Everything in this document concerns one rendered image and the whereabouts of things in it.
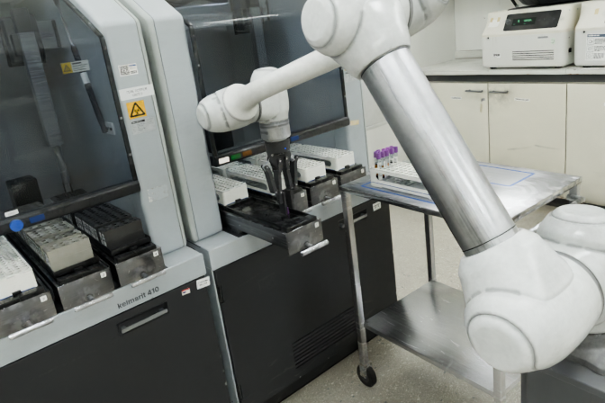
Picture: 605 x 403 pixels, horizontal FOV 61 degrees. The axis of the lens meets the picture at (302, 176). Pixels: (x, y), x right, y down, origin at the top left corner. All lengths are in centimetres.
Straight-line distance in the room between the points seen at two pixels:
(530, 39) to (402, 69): 262
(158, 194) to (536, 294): 111
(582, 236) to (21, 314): 126
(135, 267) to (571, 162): 274
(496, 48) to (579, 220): 268
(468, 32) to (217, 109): 333
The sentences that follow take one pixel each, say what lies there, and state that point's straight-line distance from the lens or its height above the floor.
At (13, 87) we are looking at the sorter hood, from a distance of 145.
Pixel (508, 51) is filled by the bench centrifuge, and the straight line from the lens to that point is 361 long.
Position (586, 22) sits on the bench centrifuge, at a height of 115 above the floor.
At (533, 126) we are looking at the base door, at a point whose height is 54.
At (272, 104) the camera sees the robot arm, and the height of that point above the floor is 116.
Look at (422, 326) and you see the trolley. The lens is 196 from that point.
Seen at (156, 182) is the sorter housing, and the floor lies 97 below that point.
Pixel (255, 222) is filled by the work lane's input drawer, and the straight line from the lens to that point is 158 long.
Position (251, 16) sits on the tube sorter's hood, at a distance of 175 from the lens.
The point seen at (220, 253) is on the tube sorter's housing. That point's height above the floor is 71.
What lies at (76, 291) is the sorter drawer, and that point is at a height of 78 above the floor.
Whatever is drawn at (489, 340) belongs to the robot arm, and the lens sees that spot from 89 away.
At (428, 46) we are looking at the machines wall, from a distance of 426.
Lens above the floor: 138
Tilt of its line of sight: 17 degrees down
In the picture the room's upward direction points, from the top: 8 degrees counter-clockwise
